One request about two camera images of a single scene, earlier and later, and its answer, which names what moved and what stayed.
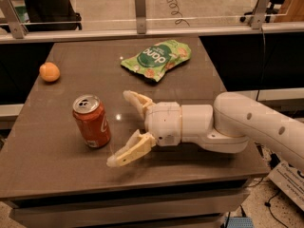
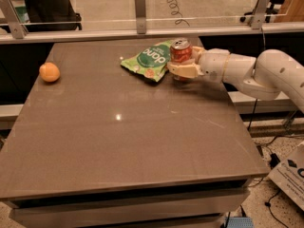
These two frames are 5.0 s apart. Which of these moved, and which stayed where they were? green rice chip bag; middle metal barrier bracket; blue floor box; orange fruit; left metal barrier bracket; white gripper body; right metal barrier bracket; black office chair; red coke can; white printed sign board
Moved: white gripper body; red coke can
Stayed: left metal barrier bracket; white printed sign board; middle metal barrier bracket; black office chair; blue floor box; green rice chip bag; right metal barrier bracket; orange fruit
